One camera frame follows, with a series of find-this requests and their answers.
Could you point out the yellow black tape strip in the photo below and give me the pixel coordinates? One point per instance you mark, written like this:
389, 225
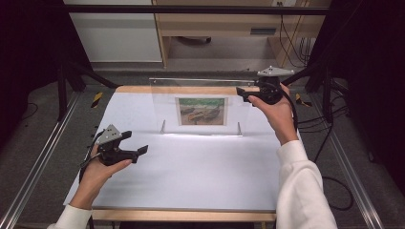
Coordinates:
97, 99
302, 100

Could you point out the black horizontal frame bar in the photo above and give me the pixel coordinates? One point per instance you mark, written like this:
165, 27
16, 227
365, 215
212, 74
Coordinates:
191, 9

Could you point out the aluminium floor rail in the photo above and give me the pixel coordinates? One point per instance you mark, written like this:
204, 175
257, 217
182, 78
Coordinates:
35, 159
350, 171

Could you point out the white cabinet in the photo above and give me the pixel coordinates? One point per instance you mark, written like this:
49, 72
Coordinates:
117, 35

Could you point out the wooden desk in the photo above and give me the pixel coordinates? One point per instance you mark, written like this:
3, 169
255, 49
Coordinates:
216, 24

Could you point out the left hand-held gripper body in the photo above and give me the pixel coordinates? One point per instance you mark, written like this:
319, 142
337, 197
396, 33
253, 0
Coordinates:
110, 149

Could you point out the wooden table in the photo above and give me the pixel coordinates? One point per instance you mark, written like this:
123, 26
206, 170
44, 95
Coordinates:
178, 215

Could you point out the person's right hand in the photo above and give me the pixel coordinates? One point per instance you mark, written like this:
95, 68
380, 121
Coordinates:
278, 117

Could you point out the landscape picture print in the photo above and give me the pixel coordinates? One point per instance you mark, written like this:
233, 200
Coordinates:
201, 111

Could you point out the person's left hand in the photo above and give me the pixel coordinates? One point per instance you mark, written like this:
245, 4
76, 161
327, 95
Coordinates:
102, 171

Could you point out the white paper table cover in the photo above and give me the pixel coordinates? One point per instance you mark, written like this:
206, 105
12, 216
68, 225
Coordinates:
191, 171

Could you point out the thin metal post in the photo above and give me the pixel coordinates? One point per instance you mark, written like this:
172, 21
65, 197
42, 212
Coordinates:
163, 126
239, 128

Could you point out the clear acrylic picture frame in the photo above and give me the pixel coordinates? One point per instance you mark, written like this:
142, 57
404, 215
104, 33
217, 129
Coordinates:
203, 135

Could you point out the black curtain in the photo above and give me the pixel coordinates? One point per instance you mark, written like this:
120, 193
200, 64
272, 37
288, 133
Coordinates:
28, 47
372, 63

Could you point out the black stand leg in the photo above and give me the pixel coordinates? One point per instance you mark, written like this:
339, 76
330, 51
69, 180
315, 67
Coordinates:
318, 79
79, 76

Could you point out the clear acrylic cover plate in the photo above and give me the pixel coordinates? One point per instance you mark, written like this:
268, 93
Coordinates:
165, 95

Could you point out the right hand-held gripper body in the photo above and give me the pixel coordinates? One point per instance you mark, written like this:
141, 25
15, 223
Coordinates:
270, 87

